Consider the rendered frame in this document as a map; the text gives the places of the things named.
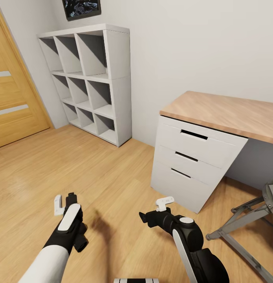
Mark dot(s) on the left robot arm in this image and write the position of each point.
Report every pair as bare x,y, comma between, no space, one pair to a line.
49,265

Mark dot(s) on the desk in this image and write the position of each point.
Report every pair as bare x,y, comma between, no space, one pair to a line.
199,136

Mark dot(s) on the painting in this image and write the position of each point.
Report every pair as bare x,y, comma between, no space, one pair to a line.
81,8

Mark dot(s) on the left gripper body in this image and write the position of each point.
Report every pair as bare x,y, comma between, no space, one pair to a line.
70,200

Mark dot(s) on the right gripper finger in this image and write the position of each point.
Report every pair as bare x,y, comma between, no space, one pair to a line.
143,217

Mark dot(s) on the digital camera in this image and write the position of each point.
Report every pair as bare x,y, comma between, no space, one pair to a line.
80,242

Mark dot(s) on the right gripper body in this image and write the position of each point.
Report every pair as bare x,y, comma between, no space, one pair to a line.
156,218

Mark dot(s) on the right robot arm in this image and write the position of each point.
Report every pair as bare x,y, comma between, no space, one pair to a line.
201,265

